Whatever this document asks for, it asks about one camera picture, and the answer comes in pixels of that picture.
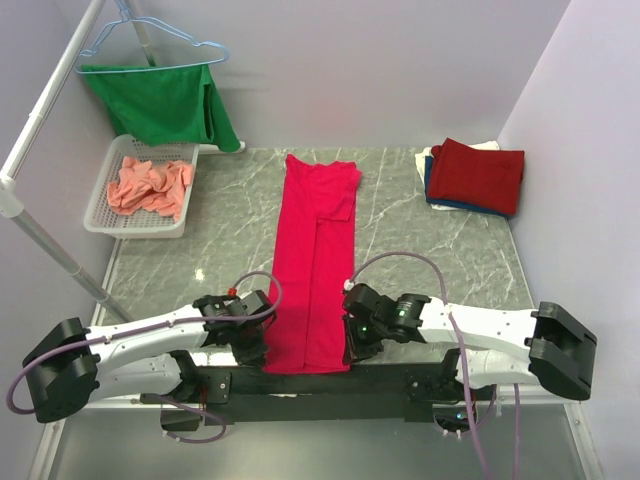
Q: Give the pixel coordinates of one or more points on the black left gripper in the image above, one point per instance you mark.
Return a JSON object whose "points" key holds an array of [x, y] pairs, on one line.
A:
{"points": [[254, 355]]}

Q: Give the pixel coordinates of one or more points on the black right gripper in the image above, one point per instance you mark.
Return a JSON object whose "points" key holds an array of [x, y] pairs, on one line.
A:
{"points": [[354, 348]]}

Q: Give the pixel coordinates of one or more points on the pink-red t-shirt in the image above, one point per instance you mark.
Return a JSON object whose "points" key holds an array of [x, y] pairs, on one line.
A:
{"points": [[313, 257]]}

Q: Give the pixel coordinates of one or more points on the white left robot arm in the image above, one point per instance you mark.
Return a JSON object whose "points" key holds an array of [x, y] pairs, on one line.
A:
{"points": [[125, 350]]}

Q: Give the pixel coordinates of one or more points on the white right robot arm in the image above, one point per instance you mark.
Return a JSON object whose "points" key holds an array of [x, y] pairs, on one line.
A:
{"points": [[546, 346]]}

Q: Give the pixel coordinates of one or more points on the blue folded t-shirt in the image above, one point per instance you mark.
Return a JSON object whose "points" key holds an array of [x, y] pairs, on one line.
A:
{"points": [[450, 204]]}

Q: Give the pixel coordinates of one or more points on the salmon orange t-shirt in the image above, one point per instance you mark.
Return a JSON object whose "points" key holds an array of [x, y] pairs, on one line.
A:
{"points": [[153, 188]]}

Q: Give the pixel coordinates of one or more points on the white plastic laundry basket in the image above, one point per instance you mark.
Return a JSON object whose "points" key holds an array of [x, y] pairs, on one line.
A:
{"points": [[100, 218]]}

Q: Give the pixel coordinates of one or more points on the dark red folded t-shirt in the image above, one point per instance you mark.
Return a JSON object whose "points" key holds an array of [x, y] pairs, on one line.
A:
{"points": [[484, 179]]}

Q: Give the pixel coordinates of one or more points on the green hanging t-shirt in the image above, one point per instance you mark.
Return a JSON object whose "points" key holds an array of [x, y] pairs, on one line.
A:
{"points": [[161, 106]]}

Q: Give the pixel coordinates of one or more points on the white clothes rack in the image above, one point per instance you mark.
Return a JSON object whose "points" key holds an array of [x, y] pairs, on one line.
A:
{"points": [[57, 177]]}

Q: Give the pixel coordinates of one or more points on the aluminium rail frame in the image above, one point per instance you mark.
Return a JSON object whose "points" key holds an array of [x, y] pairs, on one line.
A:
{"points": [[453, 423]]}

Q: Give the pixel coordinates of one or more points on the light blue wire hanger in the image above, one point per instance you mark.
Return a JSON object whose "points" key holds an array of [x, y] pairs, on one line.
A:
{"points": [[129, 15]]}

